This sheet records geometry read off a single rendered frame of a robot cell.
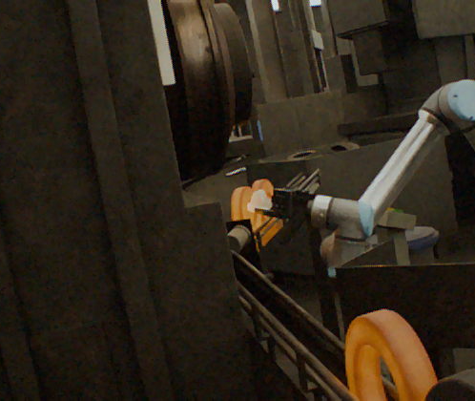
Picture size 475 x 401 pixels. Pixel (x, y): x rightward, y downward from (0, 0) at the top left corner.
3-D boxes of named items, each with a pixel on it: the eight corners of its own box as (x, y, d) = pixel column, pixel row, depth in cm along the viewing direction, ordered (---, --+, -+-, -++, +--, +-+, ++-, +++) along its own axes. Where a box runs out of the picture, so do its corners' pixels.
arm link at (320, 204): (331, 225, 207) (323, 232, 199) (315, 222, 209) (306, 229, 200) (335, 194, 205) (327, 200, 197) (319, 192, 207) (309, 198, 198)
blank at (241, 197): (225, 196, 203) (237, 194, 202) (243, 181, 217) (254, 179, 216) (238, 248, 206) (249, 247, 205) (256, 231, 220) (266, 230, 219)
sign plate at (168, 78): (162, 85, 110) (142, -25, 108) (143, 99, 135) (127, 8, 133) (177, 83, 111) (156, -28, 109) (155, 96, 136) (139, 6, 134)
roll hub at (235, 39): (239, 126, 147) (214, -7, 144) (211, 131, 174) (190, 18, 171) (265, 121, 148) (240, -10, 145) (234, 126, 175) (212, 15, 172)
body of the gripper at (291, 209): (278, 184, 210) (319, 190, 206) (276, 214, 212) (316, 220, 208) (270, 188, 203) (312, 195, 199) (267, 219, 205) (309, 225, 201)
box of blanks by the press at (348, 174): (330, 300, 375) (304, 153, 367) (251, 284, 448) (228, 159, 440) (463, 250, 422) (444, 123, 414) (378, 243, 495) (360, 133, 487)
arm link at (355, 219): (367, 241, 194) (372, 203, 193) (322, 233, 198) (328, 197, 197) (372, 238, 203) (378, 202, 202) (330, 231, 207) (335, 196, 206)
